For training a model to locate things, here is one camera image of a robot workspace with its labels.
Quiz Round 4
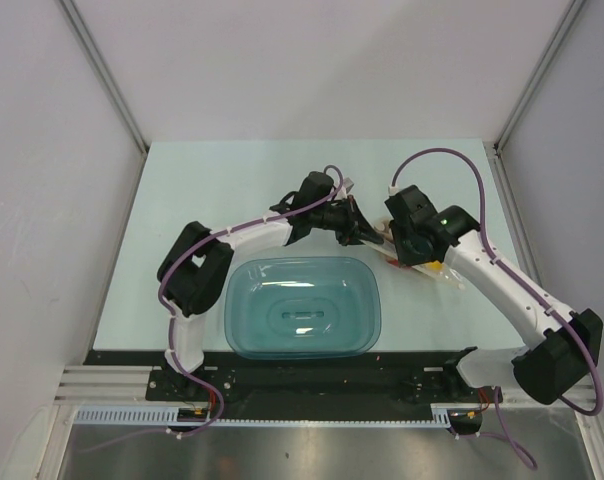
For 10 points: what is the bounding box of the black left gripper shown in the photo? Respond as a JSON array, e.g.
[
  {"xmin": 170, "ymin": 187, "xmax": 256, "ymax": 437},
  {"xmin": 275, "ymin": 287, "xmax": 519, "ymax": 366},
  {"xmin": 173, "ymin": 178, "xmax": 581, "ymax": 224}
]
[{"xmin": 310, "ymin": 195, "xmax": 382, "ymax": 247}]

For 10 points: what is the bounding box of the yellow fake lemon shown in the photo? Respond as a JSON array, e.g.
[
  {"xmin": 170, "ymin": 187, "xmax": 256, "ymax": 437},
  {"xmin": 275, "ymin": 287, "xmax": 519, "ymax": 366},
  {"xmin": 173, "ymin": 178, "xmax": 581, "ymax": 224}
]
[{"xmin": 427, "ymin": 261, "xmax": 443, "ymax": 271}]

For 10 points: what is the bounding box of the clear polka dot zip bag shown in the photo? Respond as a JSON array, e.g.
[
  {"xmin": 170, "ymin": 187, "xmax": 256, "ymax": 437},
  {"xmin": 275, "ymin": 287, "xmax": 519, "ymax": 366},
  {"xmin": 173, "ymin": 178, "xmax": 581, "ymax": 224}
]
[{"xmin": 364, "ymin": 214, "xmax": 468, "ymax": 294}]

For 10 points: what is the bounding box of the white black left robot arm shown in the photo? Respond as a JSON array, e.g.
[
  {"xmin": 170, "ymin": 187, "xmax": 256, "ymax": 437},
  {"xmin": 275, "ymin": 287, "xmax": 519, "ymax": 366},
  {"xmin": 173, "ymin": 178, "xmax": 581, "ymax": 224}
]
[{"xmin": 157, "ymin": 165, "xmax": 384, "ymax": 400}]

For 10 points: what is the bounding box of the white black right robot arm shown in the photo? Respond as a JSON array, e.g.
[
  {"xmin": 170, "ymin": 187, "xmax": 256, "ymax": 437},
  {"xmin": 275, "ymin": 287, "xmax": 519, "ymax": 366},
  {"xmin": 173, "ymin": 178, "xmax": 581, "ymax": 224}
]
[{"xmin": 385, "ymin": 185, "xmax": 603, "ymax": 405}]

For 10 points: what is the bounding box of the teal transparent plastic container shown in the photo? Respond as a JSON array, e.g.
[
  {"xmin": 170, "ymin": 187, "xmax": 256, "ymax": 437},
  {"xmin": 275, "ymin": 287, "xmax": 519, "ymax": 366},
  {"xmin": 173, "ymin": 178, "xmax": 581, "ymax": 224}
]
[{"xmin": 224, "ymin": 256, "xmax": 381, "ymax": 360}]

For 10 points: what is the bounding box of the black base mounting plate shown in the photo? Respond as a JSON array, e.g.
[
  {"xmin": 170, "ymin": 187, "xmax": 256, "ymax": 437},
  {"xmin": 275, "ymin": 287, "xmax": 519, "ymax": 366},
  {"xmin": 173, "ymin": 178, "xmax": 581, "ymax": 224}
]
[{"xmin": 84, "ymin": 349, "xmax": 566, "ymax": 406}]

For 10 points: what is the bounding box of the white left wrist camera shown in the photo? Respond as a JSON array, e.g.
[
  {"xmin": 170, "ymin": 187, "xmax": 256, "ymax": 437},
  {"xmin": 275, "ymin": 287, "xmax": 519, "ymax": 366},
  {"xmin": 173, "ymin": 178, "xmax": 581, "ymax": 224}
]
[{"xmin": 342, "ymin": 178, "xmax": 354, "ymax": 193}]

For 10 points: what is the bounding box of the right aluminium corner post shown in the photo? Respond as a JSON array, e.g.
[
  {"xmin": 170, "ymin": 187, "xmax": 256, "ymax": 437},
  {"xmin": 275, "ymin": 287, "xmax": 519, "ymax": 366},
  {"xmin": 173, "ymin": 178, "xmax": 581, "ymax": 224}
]
[{"xmin": 491, "ymin": 0, "xmax": 588, "ymax": 151}]

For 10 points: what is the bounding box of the aluminium corner post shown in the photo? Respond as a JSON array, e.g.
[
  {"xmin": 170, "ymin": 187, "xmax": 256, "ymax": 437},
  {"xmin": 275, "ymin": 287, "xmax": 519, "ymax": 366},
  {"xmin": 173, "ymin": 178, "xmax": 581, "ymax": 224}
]
[
  {"xmin": 491, "ymin": 0, "xmax": 588, "ymax": 151},
  {"xmin": 56, "ymin": 0, "xmax": 151, "ymax": 154}
]

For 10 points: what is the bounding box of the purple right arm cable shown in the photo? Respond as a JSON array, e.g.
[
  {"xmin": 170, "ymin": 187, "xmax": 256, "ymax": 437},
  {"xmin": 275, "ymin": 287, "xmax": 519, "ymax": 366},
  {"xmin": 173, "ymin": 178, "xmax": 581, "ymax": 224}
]
[{"xmin": 389, "ymin": 146, "xmax": 604, "ymax": 471}]

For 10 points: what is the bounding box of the aluminium front frame rail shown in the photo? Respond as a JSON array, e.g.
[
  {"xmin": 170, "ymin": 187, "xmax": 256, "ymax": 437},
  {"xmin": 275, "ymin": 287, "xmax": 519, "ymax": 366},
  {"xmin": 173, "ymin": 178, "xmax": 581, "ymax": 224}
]
[{"xmin": 54, "ymin": 367, "xmax": 598, "ymax": 409}]

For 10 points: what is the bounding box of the left aluminium corner post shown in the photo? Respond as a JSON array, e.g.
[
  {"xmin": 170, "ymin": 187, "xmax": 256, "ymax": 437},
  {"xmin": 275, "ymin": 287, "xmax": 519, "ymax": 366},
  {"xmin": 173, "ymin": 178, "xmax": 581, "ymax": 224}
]
[{"xmin": 56, "ymin": 0, "xmax": 151, "ymax": 154}]

